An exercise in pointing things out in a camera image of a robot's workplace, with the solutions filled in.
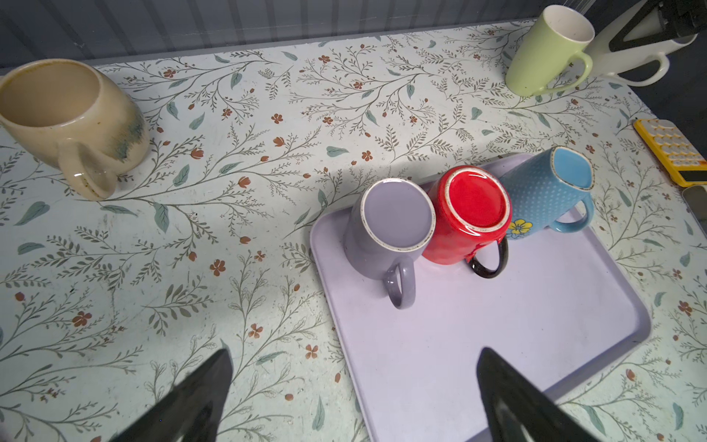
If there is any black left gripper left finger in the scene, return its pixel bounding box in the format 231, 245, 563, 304
113, 349, 233, 441

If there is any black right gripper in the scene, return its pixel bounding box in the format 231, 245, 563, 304
606, 0, 707, 53

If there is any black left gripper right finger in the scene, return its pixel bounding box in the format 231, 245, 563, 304
476, 347, 596, 442

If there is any white mug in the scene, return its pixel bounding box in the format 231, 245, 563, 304
585, 25, 698, 88

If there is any light green mug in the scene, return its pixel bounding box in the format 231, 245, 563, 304
506, 5, 595, 98

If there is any blue polka dot mug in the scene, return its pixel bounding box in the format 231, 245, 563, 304
500, 147, 595, 239

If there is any red mug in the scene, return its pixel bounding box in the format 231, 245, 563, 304
423, 166, 512, 279

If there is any beige speckled mug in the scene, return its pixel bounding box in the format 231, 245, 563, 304
1, 59, 150, 201

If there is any purple mug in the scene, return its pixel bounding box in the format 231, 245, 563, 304
344, 178, 436, 309

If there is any lavender plastic tray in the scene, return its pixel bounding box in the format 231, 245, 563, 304
310, 154, 651, 441

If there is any yellow calculator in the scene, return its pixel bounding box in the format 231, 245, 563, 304
633, 119, 706, 188

